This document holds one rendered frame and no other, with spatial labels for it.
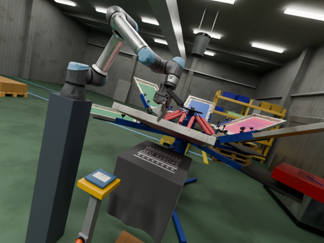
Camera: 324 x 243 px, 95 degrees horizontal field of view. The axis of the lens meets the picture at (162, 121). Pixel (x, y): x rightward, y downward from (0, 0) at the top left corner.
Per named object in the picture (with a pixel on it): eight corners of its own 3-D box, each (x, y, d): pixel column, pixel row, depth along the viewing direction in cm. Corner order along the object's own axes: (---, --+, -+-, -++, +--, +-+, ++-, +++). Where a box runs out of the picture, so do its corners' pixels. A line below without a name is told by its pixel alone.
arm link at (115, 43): (77, 77, 108) (117, 5, 90) (95, 81, 121) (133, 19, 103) (86, 87, 104) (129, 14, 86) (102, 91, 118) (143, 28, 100)
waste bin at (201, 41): (189, 51, 498) (195, 30, 487) (190, 56, 549) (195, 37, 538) (204, 54, 489) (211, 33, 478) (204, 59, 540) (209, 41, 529)
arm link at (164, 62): (147, 54, 82) (165, 56, 77) (157, 60, 92) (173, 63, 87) (144, 68, 83) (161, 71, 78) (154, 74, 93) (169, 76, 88)
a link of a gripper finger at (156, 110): (149, 118, 78) (156, 103, 81) (159, 122, 77) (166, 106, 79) (147, 116, 75) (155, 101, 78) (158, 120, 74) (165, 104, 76)
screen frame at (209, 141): (213, 145, 69) (216, 138, 70) (111, 107, 85) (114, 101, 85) (204, 147, 145) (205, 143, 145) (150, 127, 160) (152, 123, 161)
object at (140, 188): (160, 248, 89) (183, 186, 82) (100, 211, 101) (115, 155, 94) (162, 244, 92) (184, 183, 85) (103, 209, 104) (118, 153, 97)
